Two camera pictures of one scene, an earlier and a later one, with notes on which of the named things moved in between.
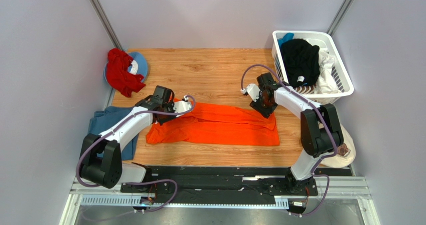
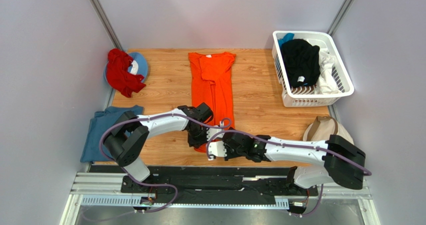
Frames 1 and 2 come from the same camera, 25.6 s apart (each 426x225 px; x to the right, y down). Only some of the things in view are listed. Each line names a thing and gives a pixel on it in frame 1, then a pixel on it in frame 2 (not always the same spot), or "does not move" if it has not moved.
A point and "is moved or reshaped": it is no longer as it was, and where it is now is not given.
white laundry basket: x=311 y=64 does not move
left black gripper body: x=169 y=108 -> x=198 y=136
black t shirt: x=302 y=62 does not move
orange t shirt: x=229 y=123 is moved or reshaped
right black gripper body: x=262 y=108 -> x=228 y=145
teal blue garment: x=288 y=36 does not move
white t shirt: x=327 y=84 does not move
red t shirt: x=119 y=75 does not move
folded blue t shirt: x=100 y=121 does not move
